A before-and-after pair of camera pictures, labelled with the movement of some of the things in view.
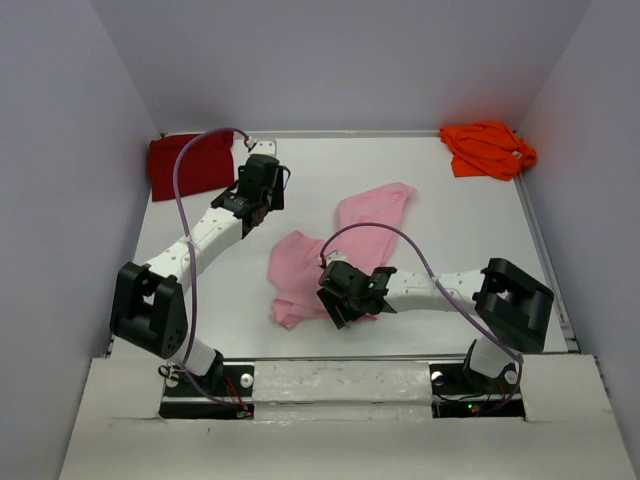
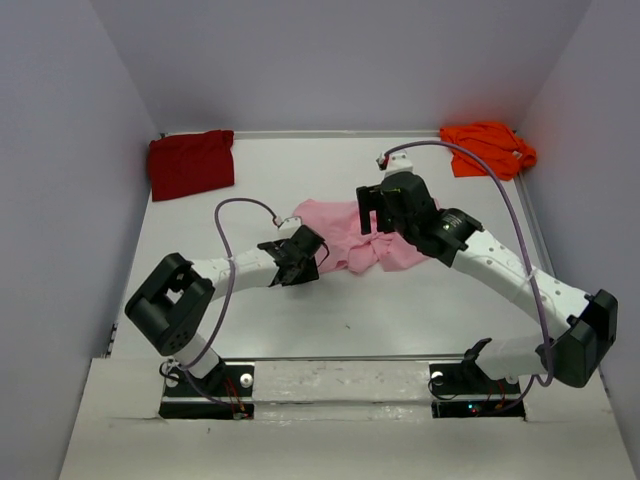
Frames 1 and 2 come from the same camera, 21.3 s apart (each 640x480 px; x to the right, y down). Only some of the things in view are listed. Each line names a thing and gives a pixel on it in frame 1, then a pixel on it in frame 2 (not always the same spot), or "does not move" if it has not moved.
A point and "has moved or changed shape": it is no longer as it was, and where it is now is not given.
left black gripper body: (274, 198) -> (307, 272)
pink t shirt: (294, 258) has moved or changed shape
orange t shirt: (487, 149) does not move
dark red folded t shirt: (206, 165) does not move
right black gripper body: (347, 306) -> (401, 229)
